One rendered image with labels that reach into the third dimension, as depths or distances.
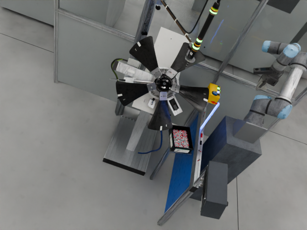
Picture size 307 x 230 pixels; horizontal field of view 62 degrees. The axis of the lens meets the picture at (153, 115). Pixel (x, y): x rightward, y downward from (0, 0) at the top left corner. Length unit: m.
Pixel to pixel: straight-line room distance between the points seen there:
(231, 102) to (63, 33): 1.92
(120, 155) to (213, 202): 1.51
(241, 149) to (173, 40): 1.02
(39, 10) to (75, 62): 1.41
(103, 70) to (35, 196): 1.44
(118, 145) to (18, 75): 1.52
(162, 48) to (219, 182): 1.17
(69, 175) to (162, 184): 0.96
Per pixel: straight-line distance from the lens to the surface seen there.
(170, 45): 2.16
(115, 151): 2.75
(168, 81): 1.86
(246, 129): 2.06
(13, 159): 2.79
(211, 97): 2.24
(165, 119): 1.95
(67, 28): 2.85
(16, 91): 3.33
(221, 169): 1.55
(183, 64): 1.91
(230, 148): 2.10
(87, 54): 2.92
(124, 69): 2.03
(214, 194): 1.46
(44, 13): 4.25
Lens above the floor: 2.40
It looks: 47 degrees down
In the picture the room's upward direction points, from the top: 24 degrees clockwise
